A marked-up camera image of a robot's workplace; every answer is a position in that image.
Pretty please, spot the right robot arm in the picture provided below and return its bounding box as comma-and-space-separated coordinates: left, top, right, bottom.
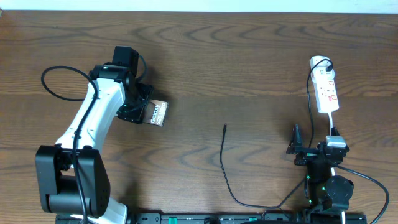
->
286, 125, 354, 223

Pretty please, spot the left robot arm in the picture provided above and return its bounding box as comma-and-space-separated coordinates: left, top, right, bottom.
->
35, 46, 154, 223

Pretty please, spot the white power strip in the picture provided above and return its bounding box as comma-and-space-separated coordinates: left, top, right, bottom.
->
311, 67, 339, 114

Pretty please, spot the white power strip cord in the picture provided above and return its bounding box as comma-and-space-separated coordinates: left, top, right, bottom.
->
328, 112, 347, 224

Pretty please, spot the black USB charging cable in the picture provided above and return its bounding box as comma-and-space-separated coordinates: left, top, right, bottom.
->
219, 58, 335, 210

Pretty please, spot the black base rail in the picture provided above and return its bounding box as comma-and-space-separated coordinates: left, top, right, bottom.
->
55, 213, 368, 224

